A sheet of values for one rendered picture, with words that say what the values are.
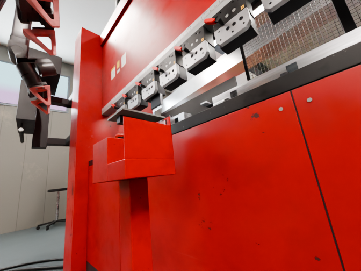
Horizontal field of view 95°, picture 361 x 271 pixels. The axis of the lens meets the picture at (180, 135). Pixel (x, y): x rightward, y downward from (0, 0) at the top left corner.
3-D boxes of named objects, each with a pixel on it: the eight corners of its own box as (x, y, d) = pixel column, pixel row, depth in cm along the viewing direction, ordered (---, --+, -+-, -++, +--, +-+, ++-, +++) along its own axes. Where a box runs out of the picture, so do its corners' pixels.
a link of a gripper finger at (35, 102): (56, 113, 79) (46, 95, 78) (57, 107, 73) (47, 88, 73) (38, 118, 74) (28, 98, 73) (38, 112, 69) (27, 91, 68)
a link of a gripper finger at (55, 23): (70, 42, 42) (51, 7, 41) (74, 21, 36) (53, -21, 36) (37, 42, 37) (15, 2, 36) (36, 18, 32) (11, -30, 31)
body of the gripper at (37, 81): (47, 95, 76) (39, 81, 76) (48, 85, 69) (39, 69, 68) (29, 99, 72) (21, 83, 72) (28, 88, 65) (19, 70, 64)
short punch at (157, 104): (151, 112, 109) (150, 99, 111) (153, 113, 110) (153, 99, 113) (160, 106, 102) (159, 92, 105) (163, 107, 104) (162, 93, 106)
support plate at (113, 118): (107, 120, 91) (107, 119, 91) (147, 127, 109) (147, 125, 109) (122, 109, 79) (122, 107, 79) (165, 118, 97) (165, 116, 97)
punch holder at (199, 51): (183, 70, 85) (180, 43, 89) (194, 76, 91) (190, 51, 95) (207, 54, 75) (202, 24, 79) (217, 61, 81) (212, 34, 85)
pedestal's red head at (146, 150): (92, 183, 50) (93, 127, 54) (138, 179, 62) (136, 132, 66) (125, 178, 37) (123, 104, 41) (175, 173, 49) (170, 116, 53)
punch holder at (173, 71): (160, 87, 99) (158, 64, 103) (171, 91, 105) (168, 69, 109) (177, 75, 89) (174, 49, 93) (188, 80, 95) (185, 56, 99)
